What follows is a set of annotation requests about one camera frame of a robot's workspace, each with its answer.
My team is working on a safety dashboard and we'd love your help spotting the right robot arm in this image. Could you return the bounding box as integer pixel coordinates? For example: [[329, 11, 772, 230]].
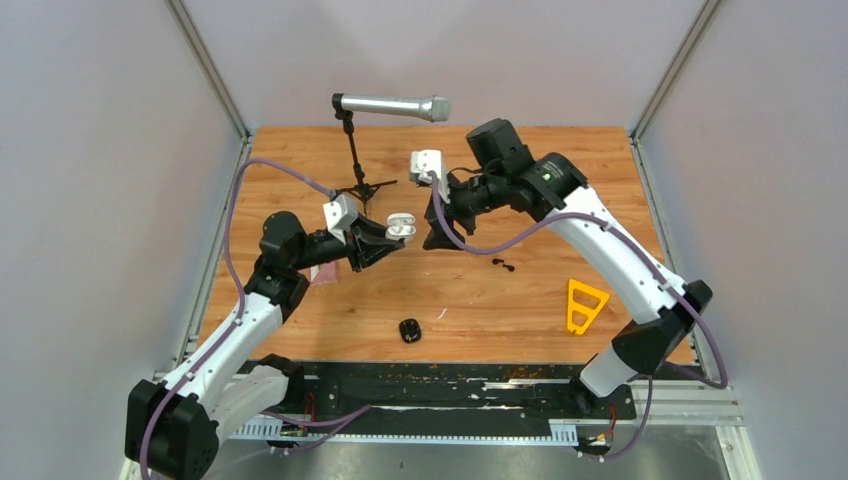
[[410, 118, 713, 418]]

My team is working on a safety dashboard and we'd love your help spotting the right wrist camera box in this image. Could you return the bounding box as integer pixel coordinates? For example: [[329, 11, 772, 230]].
[[409, 149, 444, 186]]

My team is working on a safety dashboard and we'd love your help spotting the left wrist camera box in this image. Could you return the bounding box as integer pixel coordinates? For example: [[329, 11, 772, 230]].
[[322, 193, 359, 244]]

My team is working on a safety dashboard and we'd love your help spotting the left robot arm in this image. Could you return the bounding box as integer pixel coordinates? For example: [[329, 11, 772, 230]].
[[125, 209, 416, 479]]

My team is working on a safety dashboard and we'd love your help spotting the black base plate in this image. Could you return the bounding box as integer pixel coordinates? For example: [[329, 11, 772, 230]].
[[271, 362, 637, 434]]

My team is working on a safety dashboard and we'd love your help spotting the white earbud charging case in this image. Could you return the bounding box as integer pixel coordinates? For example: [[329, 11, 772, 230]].
[[385, 212, 416, 241]]

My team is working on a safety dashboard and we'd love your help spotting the yellow triangular plastic frame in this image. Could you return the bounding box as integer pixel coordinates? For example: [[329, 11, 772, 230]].
[[565, 279, 610, 336]]

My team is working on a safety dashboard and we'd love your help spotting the black earbud charging case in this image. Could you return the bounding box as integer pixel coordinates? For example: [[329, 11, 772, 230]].
[[398, 318, 422, 344]]

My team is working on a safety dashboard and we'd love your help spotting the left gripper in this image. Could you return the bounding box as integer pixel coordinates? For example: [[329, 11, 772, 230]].
[[292, 210, 406, 273]]

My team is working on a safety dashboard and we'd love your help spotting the silver microphone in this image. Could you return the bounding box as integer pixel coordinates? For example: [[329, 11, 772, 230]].
[[331, 93, 452, 123]]

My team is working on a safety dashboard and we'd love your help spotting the perforated metal rail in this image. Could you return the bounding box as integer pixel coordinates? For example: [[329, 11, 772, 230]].
[[229, 417, 580, 447]]

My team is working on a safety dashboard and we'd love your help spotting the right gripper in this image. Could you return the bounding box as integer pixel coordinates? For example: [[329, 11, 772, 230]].
[[424, 167, 507, 248]]

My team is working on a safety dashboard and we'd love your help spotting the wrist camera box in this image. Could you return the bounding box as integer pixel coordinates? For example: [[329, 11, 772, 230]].
[[409, 149, 444, 186], [322, 193, 359, 244]]

